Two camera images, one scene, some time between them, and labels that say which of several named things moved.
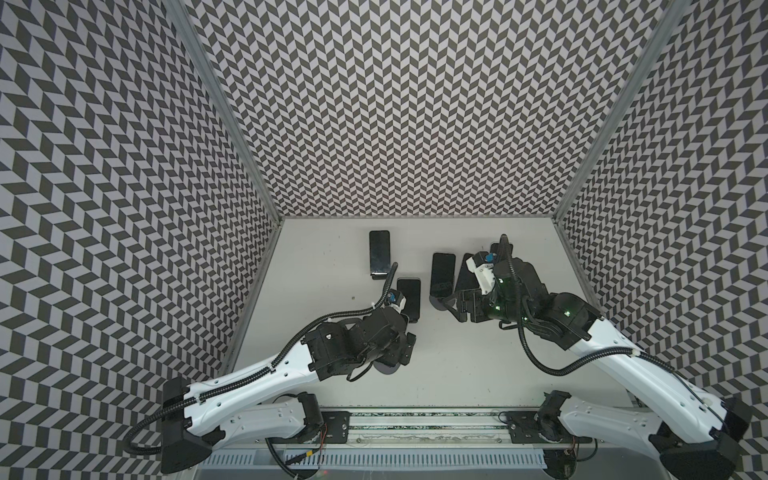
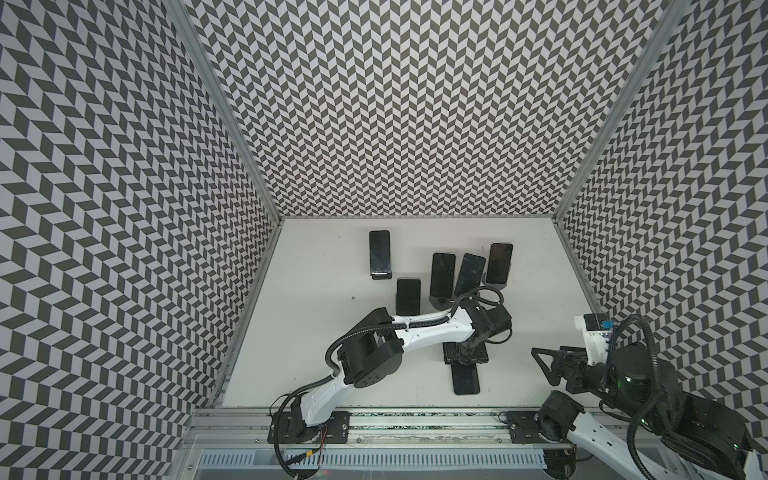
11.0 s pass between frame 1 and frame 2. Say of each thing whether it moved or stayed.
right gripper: moved
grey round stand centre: stayed
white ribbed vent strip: stayed
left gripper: moved
